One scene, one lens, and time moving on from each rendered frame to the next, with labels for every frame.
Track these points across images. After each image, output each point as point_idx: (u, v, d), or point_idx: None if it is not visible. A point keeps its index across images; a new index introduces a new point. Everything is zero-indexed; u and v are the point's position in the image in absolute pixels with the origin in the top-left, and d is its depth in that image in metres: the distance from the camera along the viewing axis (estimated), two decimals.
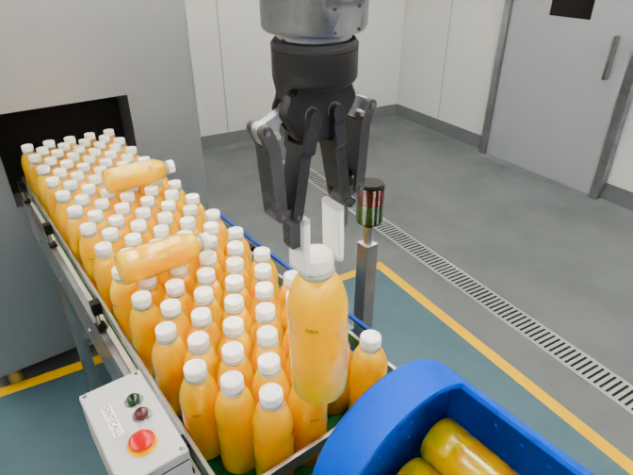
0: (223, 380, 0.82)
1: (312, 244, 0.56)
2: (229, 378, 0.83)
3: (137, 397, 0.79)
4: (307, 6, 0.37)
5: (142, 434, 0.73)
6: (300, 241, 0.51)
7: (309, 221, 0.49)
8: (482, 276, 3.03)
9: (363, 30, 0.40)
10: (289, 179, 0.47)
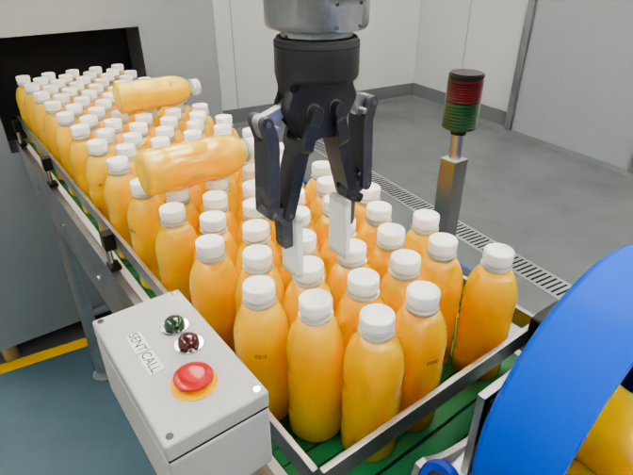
0: (304, 300, 0.56)
1: None
2: (312, 298, 0.56)
3: (181, 319, 0.52)
4: (310, 1, 0.38)
5: (194, 367, 0.46)
6: (292, 240, 0.50)
7: (301, 220, 0.49)
8: (523, 251, 2.76)
9: (365, 27, 0.41)
10: (284, 176, 0.47)
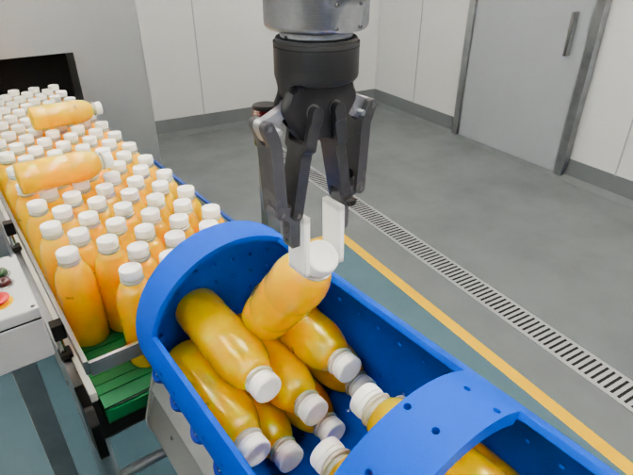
0: (311, 255, 0.53)
1: (273, 379, 0.61)
2: (318, 253, 0.53)
3: (4, 270, 0.85)
4: (310, 2, 0.37)
5: None
6: (300, 240, 0.51)
7: (309, 220, 0.49)
8: (438, 244, 3.09)
9: (364, 28, 0.41)
10: (290, 177, 0.48)
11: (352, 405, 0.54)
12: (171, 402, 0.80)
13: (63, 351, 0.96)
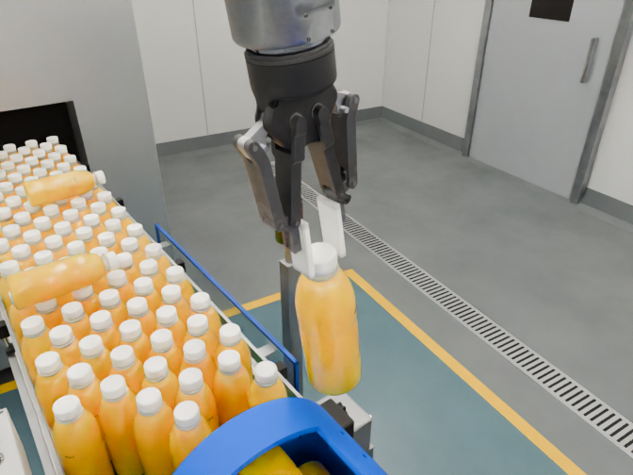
0: None
1: None
2: None
3: None
4: (277, 16, 0.36)
5: None
6: (300, 245, 0.51)
7: (307, 225, 0.49)
8: (454, 285, 2.96)
9: (336, 30, 0.39)
10: (282, 187, 0.47)
11: None
12: None
13: None
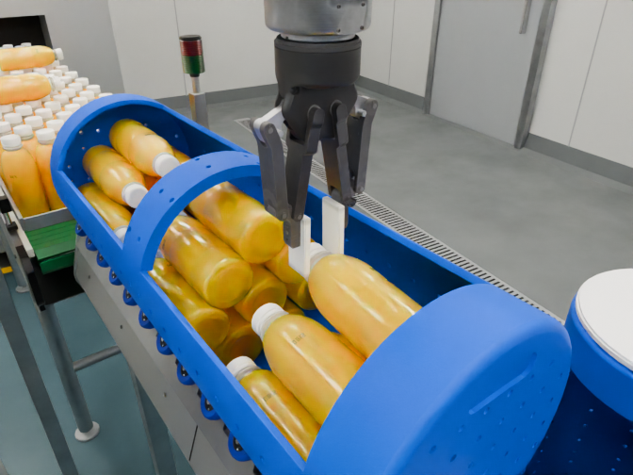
0: (161, 167, 0.82)
1: (140, 188, 0.83)
2: (167, 167, 0.83)
3: None
4: (312, 3, 0.37)
5: None
6: (300, 240, 0.51)
7: (309, 221, 0.49)
8: (395, 205, 3.30)
9: (365, 29, 0.41)
10: (290, 177, 0.47)
11: None
12: (87, 245, 1.01)
13: (9, 223, 1.17)
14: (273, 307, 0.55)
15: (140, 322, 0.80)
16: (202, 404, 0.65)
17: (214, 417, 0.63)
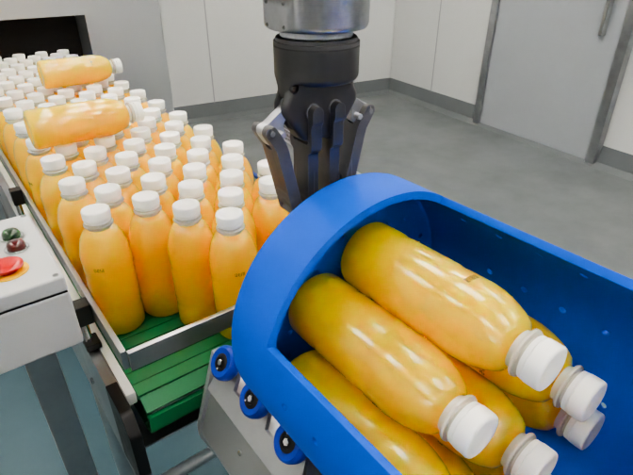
0: (544, 373, 0.36)
1: (492, 418, 0.36)
2: (551, 368, 0.37)
3: (15, 231, 0.64)
4: None
5: (8, 258, 0.58)
6: None
7: None
8: None
9: None
10: (332, 168, 0.50)
11: None
12: (242, 394, 0.60)
13: (89, 339, 0.75)
14: None
15: None
16: None
17: None
